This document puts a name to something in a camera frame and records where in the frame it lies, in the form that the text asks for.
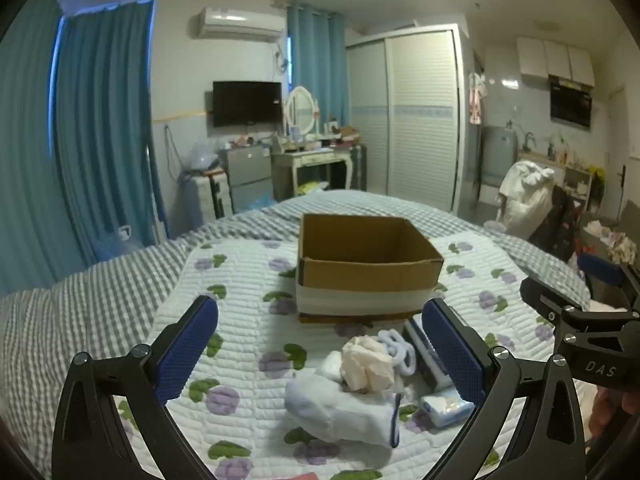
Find white suitcase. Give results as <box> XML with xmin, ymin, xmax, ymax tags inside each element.
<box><xmin>192</xmin><ymin>172</ymin><xmax>235</xmax><ymax>224</ymax></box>

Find small grey fridge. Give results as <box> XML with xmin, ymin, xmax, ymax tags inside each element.
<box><xmin>223</xmin><ymin>144</ymin><xmax>275</xmax><ymax>214</ymax></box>

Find black chair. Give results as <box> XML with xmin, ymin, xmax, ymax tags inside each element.
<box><xmin>527</xmin><ymin>184</ymin><xmax>577</xmax><ymax>262</ymax></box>

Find white kitchen shelf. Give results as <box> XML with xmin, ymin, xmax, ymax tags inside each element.
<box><xmin>559</xmin><ymin>164</ymin><xmax>596</xmax><ymax>212</ymax></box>

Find white slatted wardrobe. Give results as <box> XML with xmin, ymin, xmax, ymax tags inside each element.
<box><xmin>344</xmin><ymin>23</ymin><xmax>469</xmax><ymax>212</ymax></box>

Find white oval vanity mirror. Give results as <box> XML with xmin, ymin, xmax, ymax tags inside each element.
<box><xmin>283</xmin><ymin>85</ymin><xmax>321</xmax><ymax>137</ymax></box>

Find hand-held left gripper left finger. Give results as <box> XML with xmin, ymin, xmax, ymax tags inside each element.
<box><xmin>51</xmin><ymin>295</ymin><xmax>221</xmax><ymax>480</ymax></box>

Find white wall cabinets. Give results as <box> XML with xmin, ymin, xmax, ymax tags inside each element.
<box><xmin>516</xmin><ymin>35</ymin><xmax>596</xmax><ymax>87</ymax></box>

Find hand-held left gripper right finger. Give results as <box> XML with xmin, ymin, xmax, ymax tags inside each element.
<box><xmin>421</xmin><ymin>297</ymin><xmax>587</xmax><ymax>480</ymax></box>

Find white dressing table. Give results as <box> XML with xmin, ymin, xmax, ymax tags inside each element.
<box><xmin>271</xmin><ymin>146</ymin><xmax>357</xmax><ymax>202</ymax></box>

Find person's right hand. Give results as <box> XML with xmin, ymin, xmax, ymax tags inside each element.
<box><xmin>589</xmin><ymin>387</ymin><xmax>635</xmax><ymax>443</ymax></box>

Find white garment on chair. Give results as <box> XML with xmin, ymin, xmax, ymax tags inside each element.
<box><xmin>498</xmin><ymin>159</ymin><xmax>556</xmax><ymax>241</ymax></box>

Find hanging pink clothes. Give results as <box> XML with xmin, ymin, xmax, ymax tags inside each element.
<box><xmin>467</xmin><ymin>72</ymin><xmax>489</xmax><ymax>126</ymax></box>

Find narrow blue curtain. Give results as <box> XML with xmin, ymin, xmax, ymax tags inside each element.
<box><xmin>285</xmin><ymin>2</ymin><xmax>351</xmax><ymax>134</ymax></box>

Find cream cloth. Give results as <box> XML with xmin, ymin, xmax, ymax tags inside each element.
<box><xmin>340</xmin><ymin>336</ymin><xmax>397</xmax><ymax>394</ymax></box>

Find clear plastic bag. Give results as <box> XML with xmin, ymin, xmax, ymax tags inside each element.
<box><xmin>185</xmin><ymin>139</ymin><xmax>221</xmax><ymax>171</ymax></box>

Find floral quilted mat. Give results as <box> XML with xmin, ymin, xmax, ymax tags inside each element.
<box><xmin>112</xmin><ymin>232</ymin><xmax>593</xmax><ymax>480</ymax></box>

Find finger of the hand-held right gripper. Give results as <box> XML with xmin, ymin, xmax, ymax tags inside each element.
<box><xmin>576</xmin><ymin>252</ymin><xmax>640</xmax><ymax>311</ymax></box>
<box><xmin>519</xmin><ymin>276</ymin><xmax>640</xmax><ymax>333</ymax></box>

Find grey washing machine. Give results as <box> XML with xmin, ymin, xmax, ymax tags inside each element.
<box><xmin>479</xmin><ymin>124</ymin><xmax>524</xmax><ymax>204</ymax></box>

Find cardboard box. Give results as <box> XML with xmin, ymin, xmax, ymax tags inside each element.
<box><xmin>296</xmin><ymin>213</ymin><xmax>445</xmax><ymax>325</ymax></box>

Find white plastic rings item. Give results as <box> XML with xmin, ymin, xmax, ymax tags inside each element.
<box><xmin>377</xmin><ymin>329</ymin><xmax>419</xmax><ymax>376</ymax></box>

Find black wall television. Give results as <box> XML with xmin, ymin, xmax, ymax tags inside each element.
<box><xmin>212</xmin><ymin>80</ymin><xmax>283</xmax><ymax>129</ymax></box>

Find small white cloth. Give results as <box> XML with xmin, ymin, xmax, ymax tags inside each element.
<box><xmin>315</xmin><ymin>350</ymin><xmax>347</xmax><ymax>384</ymax></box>

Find large water jug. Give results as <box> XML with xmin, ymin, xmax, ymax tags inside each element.
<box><xmin>94</xmin><ymin>226</ymin><xmax>147</xmax><ymax>262</ymax></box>

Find tissue packet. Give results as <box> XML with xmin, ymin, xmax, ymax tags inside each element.
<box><xmin>418</xmin><ymin>386</ymin><xmax>475</xmax><ymax>429</ymax></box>

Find black range hood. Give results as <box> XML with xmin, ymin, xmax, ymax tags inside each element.
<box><xmin>548</xmin><ymin>74</ymin><xmax>595</xmax><ymax>129</ymax></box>

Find wide blue curtain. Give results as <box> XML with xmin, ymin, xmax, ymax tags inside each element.
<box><xmin>0</xmin><ymin>0</ymin><xmax>168</xmax><ymax>297</ymax></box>

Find white air conditioner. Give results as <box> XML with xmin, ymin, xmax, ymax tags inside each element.
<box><xmin>192</xmin><ymin>6</ymin><xmax>286</xmax><ymax>44</ymax></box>

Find light blue sock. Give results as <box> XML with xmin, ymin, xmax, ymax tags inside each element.
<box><xmin>284</xmin><ymin>373</ymin><xmax>402</xmax><ymax>449</ymax></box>

